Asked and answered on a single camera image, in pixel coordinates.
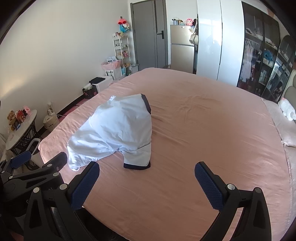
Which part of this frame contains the pink plush toy on fridge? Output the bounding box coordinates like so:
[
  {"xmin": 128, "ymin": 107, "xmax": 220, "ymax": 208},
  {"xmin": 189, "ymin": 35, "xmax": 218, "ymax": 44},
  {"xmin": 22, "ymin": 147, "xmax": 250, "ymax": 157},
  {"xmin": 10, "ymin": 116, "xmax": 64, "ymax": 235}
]
[{"xmin": 185, "ymin": 18, "xmax": 193, "ymax": 26}]

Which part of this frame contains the brown teddy bear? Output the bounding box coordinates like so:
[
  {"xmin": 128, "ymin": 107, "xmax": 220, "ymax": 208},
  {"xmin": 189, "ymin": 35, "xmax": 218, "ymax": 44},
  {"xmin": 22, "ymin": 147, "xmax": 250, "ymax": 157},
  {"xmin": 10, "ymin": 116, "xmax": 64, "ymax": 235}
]
[{"xmin": 7, "ymin": 110, "xmax": 17, "ymax": 131}]

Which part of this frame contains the white bag hanging on fridge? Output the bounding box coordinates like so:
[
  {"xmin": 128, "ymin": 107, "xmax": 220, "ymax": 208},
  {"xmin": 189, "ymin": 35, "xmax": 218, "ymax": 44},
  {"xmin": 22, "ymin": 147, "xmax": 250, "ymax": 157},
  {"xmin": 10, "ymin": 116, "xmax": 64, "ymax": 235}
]
[{"xmin": 189, "ymin": 24, "xmax": 199, "ymax": 46}]

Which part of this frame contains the round white side table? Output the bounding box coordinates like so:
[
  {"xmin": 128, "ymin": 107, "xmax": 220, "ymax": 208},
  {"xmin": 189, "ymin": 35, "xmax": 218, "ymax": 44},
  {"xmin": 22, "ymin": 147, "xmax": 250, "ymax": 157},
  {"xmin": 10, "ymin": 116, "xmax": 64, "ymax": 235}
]
[{"xmin": 6, "ymin": 109, "xmax": 38, "ymax": 155}]

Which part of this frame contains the silver refrigerator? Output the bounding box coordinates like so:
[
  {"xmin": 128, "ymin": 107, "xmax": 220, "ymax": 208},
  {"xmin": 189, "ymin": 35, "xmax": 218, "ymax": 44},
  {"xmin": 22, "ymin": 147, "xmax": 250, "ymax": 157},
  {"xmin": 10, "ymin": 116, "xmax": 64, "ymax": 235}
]
[{"xmin": 170, "ymin": 25, "xmax": 195, "ymax": 74}]

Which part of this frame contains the white shirt with navy trim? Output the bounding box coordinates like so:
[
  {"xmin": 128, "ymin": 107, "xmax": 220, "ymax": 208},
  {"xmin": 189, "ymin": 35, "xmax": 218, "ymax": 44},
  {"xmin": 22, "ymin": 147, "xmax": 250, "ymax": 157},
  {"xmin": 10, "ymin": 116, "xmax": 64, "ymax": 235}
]
[{"xmin": 67, "ymin": 94, "xmax": 152, "ymax": 171}]

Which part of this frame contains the black storage bin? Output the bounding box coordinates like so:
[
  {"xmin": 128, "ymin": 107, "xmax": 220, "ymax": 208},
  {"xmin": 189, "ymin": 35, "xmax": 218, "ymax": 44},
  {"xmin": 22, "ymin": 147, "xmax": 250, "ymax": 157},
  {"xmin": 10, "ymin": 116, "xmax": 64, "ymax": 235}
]
[{"xmin": 82, "ymin": 83, "xmax": 98, "ymax": 99}]

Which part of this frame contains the white wire shelf rack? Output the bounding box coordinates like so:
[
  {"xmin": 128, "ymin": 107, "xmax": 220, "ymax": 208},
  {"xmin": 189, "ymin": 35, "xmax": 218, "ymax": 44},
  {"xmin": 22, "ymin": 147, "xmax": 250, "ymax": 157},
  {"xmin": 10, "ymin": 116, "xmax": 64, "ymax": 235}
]
[{"xmin": 113, "ymin": 33, "xmax": 131, "ymax": 68}]

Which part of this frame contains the white plush toy on bed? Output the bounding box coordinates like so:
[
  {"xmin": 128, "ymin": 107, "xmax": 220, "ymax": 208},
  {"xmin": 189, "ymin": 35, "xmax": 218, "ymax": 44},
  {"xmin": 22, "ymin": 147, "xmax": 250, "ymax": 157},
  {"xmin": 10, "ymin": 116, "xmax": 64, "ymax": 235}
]
[{"xmin": 278, "ymin": 97, "xmax": 296, "ymax": 121}]

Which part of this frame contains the pink satin pillow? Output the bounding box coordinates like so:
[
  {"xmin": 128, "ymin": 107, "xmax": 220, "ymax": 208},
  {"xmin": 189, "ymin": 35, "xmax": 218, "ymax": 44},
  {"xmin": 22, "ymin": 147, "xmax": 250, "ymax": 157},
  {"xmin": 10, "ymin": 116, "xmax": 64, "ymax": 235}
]
[{"xmin": 262, "ymin": 99, "xmax": 296, "ymax": 148}]

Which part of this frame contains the dark glass wardrobe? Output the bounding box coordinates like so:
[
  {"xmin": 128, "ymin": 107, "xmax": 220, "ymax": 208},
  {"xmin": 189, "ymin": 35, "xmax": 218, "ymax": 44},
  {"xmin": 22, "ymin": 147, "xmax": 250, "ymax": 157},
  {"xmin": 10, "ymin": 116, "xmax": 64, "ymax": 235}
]
[{"xmin": 237, "ymin": 2, "xmax": 295, "ymax": 102}]

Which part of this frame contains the grey door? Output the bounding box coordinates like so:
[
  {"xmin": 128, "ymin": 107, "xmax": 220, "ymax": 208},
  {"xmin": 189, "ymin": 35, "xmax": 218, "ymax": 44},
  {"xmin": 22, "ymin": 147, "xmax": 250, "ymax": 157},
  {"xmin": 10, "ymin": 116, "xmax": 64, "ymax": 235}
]
[{"xmin": 130, "ymin": 1, "xmax": 168, "ymax": 71}]

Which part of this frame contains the red and blue plush toy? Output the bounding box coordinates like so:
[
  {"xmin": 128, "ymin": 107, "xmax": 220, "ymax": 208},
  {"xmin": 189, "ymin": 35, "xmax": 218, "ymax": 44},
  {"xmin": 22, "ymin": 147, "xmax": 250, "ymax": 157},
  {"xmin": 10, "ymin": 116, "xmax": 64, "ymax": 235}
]
[{"xmin": 118, "ymin": 17, "xmax": 130, "ymax": 33}]

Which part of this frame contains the pink storage basket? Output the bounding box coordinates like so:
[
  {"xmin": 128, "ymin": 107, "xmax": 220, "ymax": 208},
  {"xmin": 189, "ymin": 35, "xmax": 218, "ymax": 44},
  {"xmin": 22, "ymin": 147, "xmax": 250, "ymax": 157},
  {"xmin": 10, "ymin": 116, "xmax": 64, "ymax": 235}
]
[{"xmin": 101, "ymin": 60, "xmax": 122, "ymax": 80}]

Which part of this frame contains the white small appliance box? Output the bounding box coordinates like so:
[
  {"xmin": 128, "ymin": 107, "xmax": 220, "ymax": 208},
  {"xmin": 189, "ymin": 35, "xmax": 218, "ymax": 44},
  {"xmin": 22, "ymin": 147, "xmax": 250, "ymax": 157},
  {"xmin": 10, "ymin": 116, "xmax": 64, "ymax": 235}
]
[{"xmin": 89, "ymin": 76, "xmax": 113, "ymax": 93}]

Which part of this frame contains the white wardrobe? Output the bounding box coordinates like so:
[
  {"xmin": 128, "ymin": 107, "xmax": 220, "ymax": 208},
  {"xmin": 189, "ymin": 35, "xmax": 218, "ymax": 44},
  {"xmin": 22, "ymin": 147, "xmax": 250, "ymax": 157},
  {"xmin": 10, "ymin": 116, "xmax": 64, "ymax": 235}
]
[{"xmin": 197, "ymin": 0, "xmax": 244, "ymax": 86}]

